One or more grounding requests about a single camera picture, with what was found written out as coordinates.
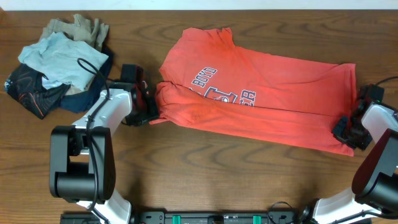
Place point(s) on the red printed t-shirt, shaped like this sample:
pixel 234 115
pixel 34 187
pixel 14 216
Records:
pixel 211 84

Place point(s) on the light blue shirt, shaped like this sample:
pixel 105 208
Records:
pixel 56 57

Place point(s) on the navy blue garment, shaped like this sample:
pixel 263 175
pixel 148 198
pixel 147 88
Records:
pixel 83 101

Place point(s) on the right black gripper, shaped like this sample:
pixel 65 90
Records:
pixel 337 130

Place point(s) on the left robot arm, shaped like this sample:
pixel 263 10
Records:
pixel 82 166

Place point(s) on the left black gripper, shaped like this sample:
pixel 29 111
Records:
pixel 154 112

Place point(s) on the beige garment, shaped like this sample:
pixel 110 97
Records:
pixel 94 34

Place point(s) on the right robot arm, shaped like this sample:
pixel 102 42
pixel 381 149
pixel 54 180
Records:
pixel 373 192

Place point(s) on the black orange patterned garment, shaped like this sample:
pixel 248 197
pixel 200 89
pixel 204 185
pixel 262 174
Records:
pixel 25 86

